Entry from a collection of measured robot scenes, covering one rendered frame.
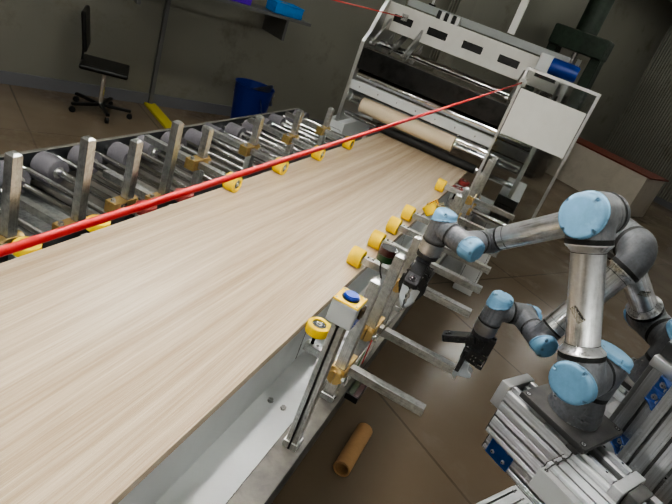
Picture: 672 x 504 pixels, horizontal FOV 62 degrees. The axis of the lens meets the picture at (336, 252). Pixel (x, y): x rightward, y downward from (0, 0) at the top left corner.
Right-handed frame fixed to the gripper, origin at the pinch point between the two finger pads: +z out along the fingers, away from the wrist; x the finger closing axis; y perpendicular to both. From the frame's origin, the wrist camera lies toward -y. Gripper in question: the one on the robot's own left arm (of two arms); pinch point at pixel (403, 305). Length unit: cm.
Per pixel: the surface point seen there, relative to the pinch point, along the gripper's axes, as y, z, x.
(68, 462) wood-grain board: -102, 12, 37
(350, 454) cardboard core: 27, 94, -4
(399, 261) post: 2.4, -12.6, 7.4
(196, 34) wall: 362, 21, 356
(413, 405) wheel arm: -18.4, 19.8, -17.8
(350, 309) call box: -50, -19, 6
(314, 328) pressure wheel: -20.6, 11.3, 20.4
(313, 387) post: -49, 8, 8
